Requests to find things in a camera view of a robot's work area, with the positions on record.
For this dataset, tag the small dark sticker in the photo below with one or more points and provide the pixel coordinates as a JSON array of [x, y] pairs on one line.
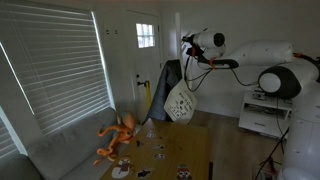
[[144, 172]]

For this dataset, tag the dark grey jacket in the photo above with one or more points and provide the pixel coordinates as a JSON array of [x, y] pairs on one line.
[[165, 90]]

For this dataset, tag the wooden table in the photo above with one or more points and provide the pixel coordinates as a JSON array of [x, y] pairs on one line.
[[186, 146]]

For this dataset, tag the white door with window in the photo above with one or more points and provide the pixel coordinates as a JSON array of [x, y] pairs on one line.
[[146, 63]]

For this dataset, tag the white shelf unit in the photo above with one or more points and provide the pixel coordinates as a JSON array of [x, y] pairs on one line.
[[266, 116]]

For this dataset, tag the wide white window blind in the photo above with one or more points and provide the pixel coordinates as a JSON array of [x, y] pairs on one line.
[[56, 66]]

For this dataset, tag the snowman sticker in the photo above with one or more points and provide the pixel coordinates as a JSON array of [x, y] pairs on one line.
[[121, 167]]

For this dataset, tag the white printed tote bag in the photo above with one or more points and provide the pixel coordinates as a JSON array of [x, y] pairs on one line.
[[180, 103]]

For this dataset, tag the narrow white window blind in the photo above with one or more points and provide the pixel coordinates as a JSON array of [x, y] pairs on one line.
[[6, 140]]

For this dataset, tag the small device on shelf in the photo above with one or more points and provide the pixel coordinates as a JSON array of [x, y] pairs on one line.
[[259, 94]]

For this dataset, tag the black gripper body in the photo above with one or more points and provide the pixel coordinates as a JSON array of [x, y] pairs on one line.
[[191, 39]]

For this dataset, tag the white wooden coat rack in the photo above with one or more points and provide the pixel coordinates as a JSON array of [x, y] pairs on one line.
[[178, 33]]

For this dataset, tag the santa sticker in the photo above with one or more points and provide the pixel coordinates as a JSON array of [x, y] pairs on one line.
[[183, 172]]

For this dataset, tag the grey sofa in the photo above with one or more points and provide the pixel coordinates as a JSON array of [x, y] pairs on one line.
[[66, 146]]

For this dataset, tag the orange octopus plush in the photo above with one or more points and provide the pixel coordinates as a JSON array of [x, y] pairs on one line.
[[121, 133]]

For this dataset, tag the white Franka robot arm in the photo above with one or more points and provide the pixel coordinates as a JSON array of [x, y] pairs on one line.
[[266, 53]]

